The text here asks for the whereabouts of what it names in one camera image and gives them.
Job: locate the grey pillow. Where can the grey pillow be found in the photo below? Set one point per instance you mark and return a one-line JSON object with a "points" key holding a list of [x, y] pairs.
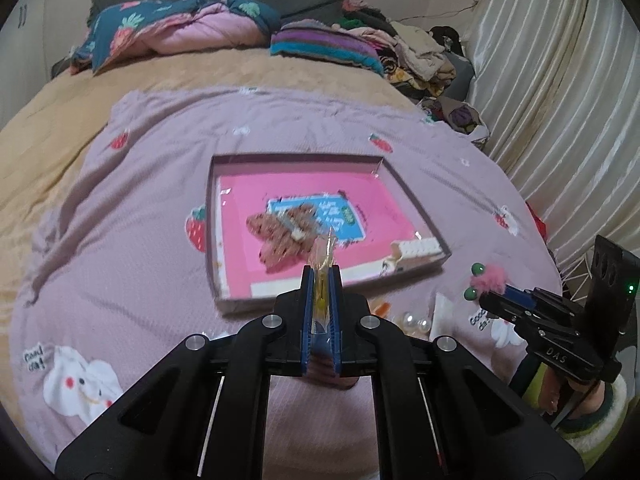
{"points": [[460, 72]]}

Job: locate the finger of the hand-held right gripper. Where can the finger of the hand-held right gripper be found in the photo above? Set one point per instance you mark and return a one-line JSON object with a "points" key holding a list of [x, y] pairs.
{"points": [[500, 307], [520, 296]]}

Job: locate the patterned cloth bundle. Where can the patterned cloth bundle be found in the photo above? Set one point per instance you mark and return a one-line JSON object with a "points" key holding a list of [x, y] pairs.
{"points": [[460, 112]]}

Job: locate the purple printed blanket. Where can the purple printed blanket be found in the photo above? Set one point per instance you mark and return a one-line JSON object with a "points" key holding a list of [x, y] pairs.
{"points": [[150, 185]]}

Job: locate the striped fleece blanket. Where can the striped fleece blanket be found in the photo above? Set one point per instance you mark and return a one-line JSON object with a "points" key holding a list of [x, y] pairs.
{"points": [[320, 42]]}

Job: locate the cream pleated curtain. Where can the cream pleated curtain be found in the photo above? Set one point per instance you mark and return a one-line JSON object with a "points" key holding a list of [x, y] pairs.
{"points": [[550, 60]]}

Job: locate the red cloth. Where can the red cloth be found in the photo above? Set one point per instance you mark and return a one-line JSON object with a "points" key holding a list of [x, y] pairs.
{"points": [[539, 222]]}

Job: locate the sequin bow hair clip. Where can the sequin bow hair clip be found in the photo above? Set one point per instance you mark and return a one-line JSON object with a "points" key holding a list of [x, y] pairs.
{"points": [[280, 240]]}

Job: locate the strawberry print quilt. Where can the strawberry print quilt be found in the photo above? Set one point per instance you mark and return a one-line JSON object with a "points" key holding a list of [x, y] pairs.
{"points": [[200, 30]]}

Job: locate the black cloth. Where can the black cloth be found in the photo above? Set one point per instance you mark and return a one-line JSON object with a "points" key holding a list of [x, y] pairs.
{"points": [[447, 35]]}

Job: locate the clear packet of yellow hoops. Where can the clear packet of yellow hoops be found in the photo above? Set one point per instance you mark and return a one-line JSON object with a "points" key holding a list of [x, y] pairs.
{"points": [[322, 260]]}

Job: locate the pile of clothes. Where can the pile of clothes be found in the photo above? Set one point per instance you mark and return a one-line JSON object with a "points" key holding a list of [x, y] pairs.
{"points": [[420, 55]]}

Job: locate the person's right hand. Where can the person's right hand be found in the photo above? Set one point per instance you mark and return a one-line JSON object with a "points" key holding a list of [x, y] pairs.
{"points": [[550, 395]]}

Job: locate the pink shallow cardboard box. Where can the pink shallow cardboard box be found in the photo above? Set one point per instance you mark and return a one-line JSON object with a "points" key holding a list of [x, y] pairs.
{"points": [[300, 185]]}

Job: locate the pink fuzzy hair clip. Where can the pink fuzzy hair clip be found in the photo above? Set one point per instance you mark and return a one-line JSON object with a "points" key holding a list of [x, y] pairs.
{"points": [[487, 282]]}

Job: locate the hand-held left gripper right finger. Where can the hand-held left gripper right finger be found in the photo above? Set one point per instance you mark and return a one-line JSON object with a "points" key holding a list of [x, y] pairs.
{"points": [[336, 310]]}

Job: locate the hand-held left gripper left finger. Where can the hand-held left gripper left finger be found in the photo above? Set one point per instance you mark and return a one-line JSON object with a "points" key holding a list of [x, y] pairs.
{"points": [[306, 310]]}

